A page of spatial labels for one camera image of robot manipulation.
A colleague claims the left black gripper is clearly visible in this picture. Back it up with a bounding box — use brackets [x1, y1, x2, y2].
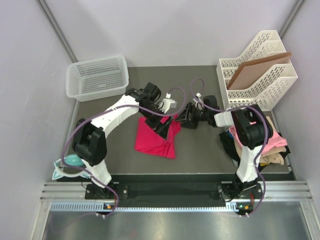
[140, 105, 174, 141]

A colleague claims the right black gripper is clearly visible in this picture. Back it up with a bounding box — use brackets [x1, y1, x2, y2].
[175, 102, 210, 129]

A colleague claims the red t shirt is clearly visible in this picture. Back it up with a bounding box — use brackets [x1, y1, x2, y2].
[134, 117, 181, 159]

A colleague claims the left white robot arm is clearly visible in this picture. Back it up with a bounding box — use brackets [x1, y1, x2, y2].
[72, 82, 177, 199]

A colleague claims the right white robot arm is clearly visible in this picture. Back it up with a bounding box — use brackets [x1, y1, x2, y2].
[175, 95, 273, 198]

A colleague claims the black folded t shirt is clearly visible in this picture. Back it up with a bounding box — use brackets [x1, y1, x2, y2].
[219, 131, 291, 172]

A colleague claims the brown cardboard sheet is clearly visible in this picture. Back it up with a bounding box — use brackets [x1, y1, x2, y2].
[226, 52, 292, 90]

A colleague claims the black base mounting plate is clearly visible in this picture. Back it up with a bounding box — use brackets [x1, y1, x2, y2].
[85, 173, 262, 208]

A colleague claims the white perforated plastic basket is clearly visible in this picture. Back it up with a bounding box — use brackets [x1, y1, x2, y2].
[65, 55, 129, 102]

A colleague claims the pink folded t shirt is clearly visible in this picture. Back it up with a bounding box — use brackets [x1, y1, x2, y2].
[228, 116, 288, 156]

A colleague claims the beige folded t shirt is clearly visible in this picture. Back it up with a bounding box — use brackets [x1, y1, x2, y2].
[233, 115, 288, 166]

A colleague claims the teal and white hanger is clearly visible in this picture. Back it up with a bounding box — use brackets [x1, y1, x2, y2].
[51, 154, 90, 181]

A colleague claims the cream perforated file organizer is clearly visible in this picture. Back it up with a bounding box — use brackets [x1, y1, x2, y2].
[216, 30, 298, 111]

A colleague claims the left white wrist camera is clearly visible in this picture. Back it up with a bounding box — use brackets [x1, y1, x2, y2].
[156, 93, 177, 114]

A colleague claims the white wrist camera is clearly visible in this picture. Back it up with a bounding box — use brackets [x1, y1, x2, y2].
[193, 92, 203, 103]
[156, 93, 177, 114]

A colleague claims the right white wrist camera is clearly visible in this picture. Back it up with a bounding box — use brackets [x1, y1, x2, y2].
[193, 92, 203, 103]

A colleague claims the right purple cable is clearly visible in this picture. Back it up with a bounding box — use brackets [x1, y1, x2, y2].
[190, 78, 272, 216]

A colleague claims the purple cable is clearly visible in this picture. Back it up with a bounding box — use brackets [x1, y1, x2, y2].
[190, 78, 272, 216]
[61, 86, 186, 216]

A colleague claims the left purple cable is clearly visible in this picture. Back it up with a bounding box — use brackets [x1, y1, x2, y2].
[61, 86, 186, 216]

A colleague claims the white slotted cable duct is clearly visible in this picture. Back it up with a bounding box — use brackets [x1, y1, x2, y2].
[49, 201, 253, 213]

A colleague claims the aluminium frame rail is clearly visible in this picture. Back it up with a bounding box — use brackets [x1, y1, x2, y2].
[40, 181, 313, 202]

